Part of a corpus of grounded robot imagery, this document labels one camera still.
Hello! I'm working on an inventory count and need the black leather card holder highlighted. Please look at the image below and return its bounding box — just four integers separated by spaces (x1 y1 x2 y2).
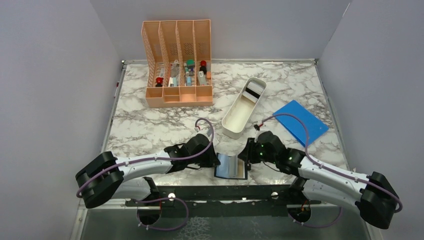
214 153 248 180

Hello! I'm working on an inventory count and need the orange plastic file organizer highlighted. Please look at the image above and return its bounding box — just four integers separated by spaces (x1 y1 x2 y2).
141 19 213 108

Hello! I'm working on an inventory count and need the green cap bottle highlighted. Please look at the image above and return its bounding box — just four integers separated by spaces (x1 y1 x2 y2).
183 59 196 76

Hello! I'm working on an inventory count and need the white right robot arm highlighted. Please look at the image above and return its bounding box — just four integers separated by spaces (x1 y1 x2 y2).
238 131 400 230

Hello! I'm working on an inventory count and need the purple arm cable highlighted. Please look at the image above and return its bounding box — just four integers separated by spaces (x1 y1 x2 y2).
254 113 404 229
76 118 216 232

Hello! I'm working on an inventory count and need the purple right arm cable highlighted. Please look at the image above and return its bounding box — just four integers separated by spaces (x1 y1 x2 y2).
254 113 404 229

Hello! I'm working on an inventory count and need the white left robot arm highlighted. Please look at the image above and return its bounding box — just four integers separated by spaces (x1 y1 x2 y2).
75 133 220 209

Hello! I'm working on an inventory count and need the red cap bottle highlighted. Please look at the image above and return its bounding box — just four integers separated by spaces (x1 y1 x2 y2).
199 60 208 75
155 77 164 87

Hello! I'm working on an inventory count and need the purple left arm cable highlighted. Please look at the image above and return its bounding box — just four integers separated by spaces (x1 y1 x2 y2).
76 118 216 232

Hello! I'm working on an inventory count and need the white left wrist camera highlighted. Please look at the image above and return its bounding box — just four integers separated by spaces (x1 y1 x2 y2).
204 127 214 138

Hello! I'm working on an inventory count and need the white oblong plastic tray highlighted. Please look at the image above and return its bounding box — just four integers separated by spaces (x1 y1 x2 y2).
221 77 267 139

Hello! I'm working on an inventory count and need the red cap bottle left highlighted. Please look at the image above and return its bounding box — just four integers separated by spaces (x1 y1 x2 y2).
155 77 164 87

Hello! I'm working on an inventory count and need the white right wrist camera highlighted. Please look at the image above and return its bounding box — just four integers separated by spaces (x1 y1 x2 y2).
256 126 268 135

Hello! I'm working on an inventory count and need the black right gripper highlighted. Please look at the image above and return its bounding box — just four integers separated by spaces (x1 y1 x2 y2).
237 137 278 164

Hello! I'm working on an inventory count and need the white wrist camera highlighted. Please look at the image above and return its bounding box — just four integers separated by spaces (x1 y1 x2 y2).
256 126 268 135
204 127 214 138

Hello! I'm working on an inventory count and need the black metal base rail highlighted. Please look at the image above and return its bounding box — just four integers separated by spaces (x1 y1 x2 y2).
125 184 319 218

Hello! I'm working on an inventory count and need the red cap bottle right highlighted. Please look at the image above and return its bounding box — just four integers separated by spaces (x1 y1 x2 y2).
199 60 208 75

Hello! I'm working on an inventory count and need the stack of cards in tray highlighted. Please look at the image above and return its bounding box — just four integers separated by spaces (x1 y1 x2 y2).
242 81 265 103

